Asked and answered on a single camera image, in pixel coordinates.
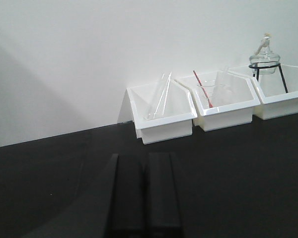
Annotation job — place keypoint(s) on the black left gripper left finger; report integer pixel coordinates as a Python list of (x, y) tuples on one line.
[(126, 216)]

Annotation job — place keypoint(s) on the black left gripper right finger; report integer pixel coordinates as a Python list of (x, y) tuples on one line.
[(163, 218)]

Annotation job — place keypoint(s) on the clear glass beaker in bin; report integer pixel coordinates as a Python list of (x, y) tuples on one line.
[(215, 91)]

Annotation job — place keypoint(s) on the left white plastic bin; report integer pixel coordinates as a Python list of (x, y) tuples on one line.
[(175, 122)]

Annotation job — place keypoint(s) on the white plastic bin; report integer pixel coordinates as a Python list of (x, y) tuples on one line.
[(278, 97), (240, 100), (175, 122)]

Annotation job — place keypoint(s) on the glass test tubes bundle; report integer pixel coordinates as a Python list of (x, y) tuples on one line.
[(158, 103)]

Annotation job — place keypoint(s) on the red glass thermometer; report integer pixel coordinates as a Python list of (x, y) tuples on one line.
[(204, 91)]

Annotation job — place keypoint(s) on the middle white plastic bin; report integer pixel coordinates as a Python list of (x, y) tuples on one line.
[(240, 100)]

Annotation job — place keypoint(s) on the right white plastic bin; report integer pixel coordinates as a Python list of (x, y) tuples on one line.
[(278, 97)]

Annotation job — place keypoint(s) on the glass alcohol lamp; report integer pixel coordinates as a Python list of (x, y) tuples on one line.
[(264, 53)]

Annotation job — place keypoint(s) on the black wire tripod stand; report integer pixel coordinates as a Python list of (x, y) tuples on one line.
[(268, 68)]

